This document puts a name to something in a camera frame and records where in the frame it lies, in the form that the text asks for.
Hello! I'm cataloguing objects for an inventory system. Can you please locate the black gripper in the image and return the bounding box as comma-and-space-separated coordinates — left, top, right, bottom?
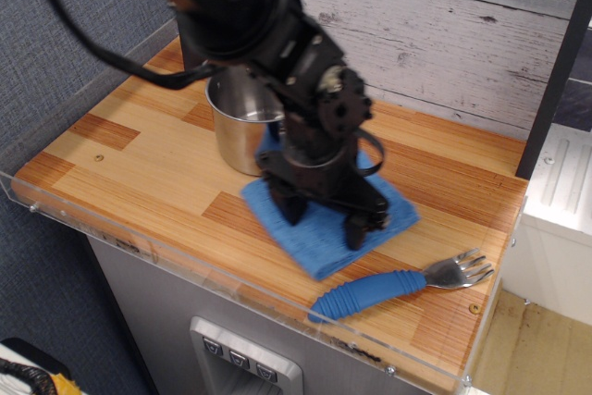
256, 129, 389, 251

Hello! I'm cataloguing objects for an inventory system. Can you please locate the blue cloth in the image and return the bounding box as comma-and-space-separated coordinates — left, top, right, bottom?
240, 126, 422, 282

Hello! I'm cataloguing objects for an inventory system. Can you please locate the metal pot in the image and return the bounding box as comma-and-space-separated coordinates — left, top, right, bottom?
205, 67, 284, 177

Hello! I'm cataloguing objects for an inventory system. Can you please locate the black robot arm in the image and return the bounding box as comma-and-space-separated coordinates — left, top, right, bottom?
168, 0, 389, 250

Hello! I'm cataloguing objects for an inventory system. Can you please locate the silver control panel with buttons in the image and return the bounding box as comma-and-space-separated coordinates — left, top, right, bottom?
190, 316, 304, 394

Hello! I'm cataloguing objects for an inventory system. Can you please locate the grey cabinet front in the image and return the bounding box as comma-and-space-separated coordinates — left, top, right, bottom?
85, 233, 417, 395

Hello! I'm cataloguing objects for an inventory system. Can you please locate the white block beside table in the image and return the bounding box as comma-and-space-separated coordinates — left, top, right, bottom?
500, 124, 591, 325

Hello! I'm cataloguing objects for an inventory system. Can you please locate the black and yellow object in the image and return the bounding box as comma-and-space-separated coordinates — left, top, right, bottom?
1, 338, 84, 395

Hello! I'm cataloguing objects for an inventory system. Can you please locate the clear acrylic guard rail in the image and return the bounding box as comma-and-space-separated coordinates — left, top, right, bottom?
5, 10, 534, 394

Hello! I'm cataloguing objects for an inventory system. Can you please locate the blue handled metal fork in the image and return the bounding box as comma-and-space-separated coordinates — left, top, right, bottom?
308, 249, 494, 323

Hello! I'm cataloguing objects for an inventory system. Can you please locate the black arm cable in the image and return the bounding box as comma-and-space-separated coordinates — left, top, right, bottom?
30, 0, 223, 91

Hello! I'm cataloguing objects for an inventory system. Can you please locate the left black frame post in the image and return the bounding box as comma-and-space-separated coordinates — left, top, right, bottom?
177, 17, 206, 71

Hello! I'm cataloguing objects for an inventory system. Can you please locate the black frame post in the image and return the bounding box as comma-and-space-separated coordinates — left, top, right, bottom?
177, 17, 206, 71
515, 0, 591, 179

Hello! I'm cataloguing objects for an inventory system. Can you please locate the right black frame post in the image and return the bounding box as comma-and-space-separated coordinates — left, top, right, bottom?
515, 0, 591, 179

